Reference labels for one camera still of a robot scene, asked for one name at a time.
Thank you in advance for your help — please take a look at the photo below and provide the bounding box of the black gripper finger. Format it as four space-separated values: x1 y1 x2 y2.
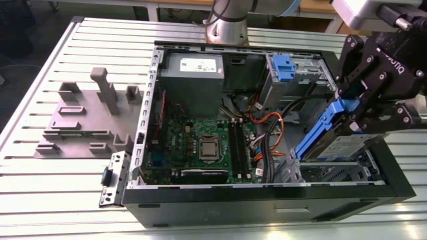
335 34 382 100
349 71 419 134

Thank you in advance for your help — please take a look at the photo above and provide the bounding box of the hard disk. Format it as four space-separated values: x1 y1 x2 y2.
293 97 390 162

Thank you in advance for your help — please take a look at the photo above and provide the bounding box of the metal disk bay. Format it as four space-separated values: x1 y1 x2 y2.
289 147 382 185

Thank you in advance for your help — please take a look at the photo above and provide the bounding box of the silver optical drive cage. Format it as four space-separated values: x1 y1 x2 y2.
258 51 338 113

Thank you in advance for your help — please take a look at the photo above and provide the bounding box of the blue plastic drive latch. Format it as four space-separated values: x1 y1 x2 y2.
271 54 298 83

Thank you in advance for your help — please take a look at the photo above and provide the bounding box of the black RAM slot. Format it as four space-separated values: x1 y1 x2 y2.
227 119 242 179

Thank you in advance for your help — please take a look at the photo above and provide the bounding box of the green motherboard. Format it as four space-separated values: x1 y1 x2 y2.
142 117 265 186

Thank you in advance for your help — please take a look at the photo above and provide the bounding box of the grey power supply unit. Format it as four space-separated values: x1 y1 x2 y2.
156 52 226 121

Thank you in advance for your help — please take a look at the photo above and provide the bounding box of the CPU socket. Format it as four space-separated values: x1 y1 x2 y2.
197 134 225 166

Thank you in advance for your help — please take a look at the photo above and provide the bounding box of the silver CPU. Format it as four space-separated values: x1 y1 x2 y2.
199 142 219 161

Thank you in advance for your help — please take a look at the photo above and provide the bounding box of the black open PC case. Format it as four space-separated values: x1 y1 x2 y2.
122 39 418 229

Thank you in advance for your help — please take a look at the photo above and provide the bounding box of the black graphics card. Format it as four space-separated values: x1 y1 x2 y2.
171 168 231 186

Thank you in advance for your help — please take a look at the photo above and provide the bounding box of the black case fan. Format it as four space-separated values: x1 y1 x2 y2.
148 84 169 151

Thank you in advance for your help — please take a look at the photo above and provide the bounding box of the grey parts rack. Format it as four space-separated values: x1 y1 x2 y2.
32 67 147 161

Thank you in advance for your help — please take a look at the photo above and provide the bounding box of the green RAM stick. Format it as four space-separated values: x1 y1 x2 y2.
58 133 94 140

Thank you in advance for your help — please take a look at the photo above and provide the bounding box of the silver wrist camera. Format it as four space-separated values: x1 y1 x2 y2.
333 0 417 32

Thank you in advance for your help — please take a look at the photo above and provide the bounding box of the orange power wire bundle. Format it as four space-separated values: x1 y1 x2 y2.
249 92 289 165

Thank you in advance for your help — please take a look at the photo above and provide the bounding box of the black cable bundle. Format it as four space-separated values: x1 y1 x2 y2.
258 92 335 185

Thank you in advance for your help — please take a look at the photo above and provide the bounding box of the red black twisted wire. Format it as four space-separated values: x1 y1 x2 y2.
155 90 167 145

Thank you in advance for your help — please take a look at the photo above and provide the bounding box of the metal rear retention bracket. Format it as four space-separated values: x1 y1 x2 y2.
99 150 132 209

